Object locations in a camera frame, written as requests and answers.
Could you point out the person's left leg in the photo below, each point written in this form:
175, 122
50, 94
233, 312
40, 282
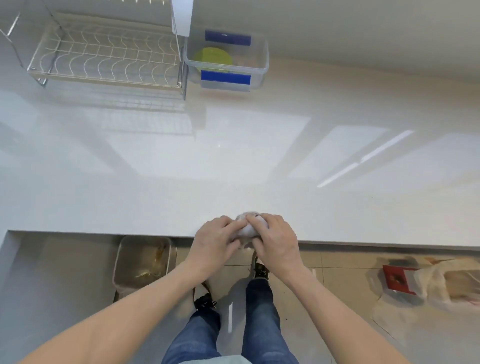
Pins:
197, 337

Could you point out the person's shoe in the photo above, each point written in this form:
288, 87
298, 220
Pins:
204, 298
260, 270

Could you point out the grey trash bin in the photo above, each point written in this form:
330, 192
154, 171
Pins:
140, 262

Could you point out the person's right forearm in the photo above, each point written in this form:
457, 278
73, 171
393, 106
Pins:
345, 322

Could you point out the person's left hand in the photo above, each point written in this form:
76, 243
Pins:
213, 247

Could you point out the clear plastic bag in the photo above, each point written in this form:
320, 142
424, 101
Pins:
450, 281

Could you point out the person's left shoe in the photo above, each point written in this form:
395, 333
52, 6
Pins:
204, 298

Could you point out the light green shirt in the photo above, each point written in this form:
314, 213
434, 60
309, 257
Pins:
217, 360

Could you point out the person's leg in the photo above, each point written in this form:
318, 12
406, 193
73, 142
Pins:
262, 322
197, 337

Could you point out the white countertop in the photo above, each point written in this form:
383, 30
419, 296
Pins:
112, 168

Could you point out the pinkish grey cleaning cloth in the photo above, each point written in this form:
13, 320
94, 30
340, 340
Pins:
249, 230

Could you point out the white plastic cutlery holder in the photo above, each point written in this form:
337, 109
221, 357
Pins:
182, 17

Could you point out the clear container with blue clips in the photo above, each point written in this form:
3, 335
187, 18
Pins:
258, 75

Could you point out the green plate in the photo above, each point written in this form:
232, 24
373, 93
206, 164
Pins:
213, 58

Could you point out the person's right shoe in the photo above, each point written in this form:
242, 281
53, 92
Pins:
260, 270

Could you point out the person's right leg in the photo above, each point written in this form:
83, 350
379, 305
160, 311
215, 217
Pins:
262, 322

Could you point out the red box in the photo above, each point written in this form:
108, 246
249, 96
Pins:
399, 279

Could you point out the person's left forearm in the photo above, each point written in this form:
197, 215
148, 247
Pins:
112, 322

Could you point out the person's right hand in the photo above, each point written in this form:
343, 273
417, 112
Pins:
279, 247

